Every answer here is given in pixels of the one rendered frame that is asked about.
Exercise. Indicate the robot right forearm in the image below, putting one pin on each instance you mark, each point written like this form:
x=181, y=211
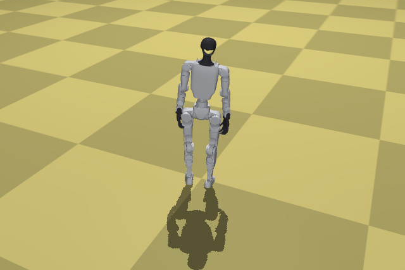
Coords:
x=226, y=104

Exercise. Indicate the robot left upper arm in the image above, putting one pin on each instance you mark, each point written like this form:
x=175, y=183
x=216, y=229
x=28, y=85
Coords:
x=186, y=67

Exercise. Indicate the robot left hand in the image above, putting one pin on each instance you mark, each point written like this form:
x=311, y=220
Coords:
x=179, y=112

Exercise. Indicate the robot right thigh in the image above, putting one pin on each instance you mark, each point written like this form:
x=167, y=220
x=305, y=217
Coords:
x=214, y=128

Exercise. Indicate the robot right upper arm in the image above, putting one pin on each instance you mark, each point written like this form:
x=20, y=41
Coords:
x=225, y=80

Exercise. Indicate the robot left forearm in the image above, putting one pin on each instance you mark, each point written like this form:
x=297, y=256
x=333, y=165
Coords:
x=181, y=98

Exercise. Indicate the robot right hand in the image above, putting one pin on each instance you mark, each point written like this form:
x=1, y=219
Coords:
x=225, y=124

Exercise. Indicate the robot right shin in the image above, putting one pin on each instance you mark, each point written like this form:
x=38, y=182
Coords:
x=210, y=163

